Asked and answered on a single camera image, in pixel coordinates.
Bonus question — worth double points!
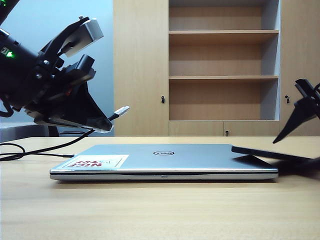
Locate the light wooden cabinet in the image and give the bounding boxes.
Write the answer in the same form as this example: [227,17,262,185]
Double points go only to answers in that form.
[112,0,320,137]

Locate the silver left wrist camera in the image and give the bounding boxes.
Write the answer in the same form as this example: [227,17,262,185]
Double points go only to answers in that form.
[59,17,105,58]

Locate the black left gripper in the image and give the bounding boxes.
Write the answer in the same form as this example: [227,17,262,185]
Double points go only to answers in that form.
[9,52,114,134]

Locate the grey low furniture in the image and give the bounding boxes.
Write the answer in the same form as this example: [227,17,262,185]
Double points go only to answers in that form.
[0,121,50,144]

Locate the wooden cabinet shelf board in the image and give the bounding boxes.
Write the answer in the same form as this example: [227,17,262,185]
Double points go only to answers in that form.
[168,29,280,35]
[168,75,280,81]

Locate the black charging cable silver plugs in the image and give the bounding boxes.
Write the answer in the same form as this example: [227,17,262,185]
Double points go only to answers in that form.
[0,105,131,162]

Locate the black smartphone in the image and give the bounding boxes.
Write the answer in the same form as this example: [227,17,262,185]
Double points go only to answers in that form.
[231,145,318,161]

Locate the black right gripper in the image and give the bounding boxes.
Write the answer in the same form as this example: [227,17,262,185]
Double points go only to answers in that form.
[272,78,320,145]

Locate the white sticker red lettering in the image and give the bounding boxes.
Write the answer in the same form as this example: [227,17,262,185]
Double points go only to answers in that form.
[61,154,130,169]

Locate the silver Dell laptop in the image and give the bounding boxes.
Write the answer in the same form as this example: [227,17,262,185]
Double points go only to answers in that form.
[49,143,280,181]

